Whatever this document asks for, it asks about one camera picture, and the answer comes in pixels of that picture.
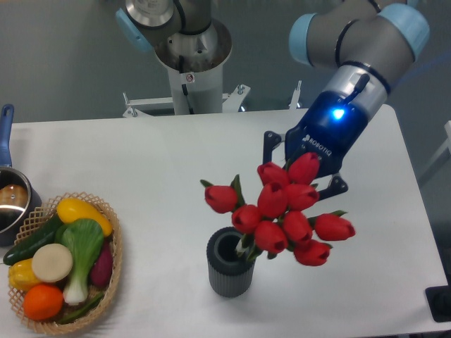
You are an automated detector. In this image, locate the black device at edge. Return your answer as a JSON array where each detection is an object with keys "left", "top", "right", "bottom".
[{"left": 425, "top": 285, "right": 450, "bottom": 323}]

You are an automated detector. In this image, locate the green cucumber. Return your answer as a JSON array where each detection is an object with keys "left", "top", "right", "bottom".
[{"left": 3, "top": 215, "right": 63, "bottom": 266}]

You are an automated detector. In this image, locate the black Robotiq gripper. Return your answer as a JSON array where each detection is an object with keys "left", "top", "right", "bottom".
[{"left": 263, "top": 92, "right": 369, "bottom": 201}]

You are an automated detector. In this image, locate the purple sweet potato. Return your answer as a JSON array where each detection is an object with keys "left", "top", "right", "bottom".
[{"left": 89, "top": 242, "right": 113, "bottom": 287}]

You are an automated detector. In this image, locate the white frame at right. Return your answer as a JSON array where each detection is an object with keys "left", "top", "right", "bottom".
[{"left": 417, "top": 121, "right": 450, "bottom": 188}]

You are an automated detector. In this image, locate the white metal base frame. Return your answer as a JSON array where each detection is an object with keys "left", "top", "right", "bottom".
[{"left": 122, "top": 80, "right": 302, "bottom": 118}]

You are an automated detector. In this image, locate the blue handled saucepan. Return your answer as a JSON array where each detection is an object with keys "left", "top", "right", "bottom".
[{"left": 1, "top": 104, "right": 42, "bottom": 247}]

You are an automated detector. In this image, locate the green bok choy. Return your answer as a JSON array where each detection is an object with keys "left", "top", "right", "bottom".
[{"left": 55, "top": 218, "right": 104, "bottom": 306}]

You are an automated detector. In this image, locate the green chili pepper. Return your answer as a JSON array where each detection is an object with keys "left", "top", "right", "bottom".
[{"left": 56, "top": 292, "right": 104, "bottom": 325}]

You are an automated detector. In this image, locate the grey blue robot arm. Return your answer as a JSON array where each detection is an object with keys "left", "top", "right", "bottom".
[{"left": 116, "top": 1, "right": 430, "bottom": 199}]

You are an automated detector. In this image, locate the yellow squash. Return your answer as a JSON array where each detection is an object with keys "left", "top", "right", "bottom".
[{"left": 56, "top": 198, "right": 113, "bottom": 237}]

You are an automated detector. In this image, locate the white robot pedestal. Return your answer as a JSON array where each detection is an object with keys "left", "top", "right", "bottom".
[{"left": 155, "top": 18, "right": 232, "bottom": 115}]

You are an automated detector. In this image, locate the beige round bun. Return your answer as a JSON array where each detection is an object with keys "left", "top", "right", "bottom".
[{"left": 32, "top": 243, "right": 73, "bottom": 283}]

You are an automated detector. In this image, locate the dark grey ribbed vase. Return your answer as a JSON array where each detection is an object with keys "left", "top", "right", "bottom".
[{"left": 206, "top": 227, "right": 254, "bottom": 298}]

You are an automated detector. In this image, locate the yellow bell pepper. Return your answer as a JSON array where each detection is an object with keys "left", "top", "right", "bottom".
[{"left": 8, "top": 258, "right": 42, "bottom": 292}]

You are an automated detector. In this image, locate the orange fruit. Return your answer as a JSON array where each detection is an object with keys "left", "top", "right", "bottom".
[{"left": 23, "top": 284, "right": 63, "bottom": 321}]

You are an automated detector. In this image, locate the red tulip bouquet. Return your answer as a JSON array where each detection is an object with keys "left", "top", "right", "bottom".
[{"left": 200, "top": 152, "right": 356, "bottom": 266}]

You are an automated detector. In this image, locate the woven wicker basket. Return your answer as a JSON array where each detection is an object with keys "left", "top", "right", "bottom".
[{"left": 8, "top": 192, "right": 123, "bottom": 335}]

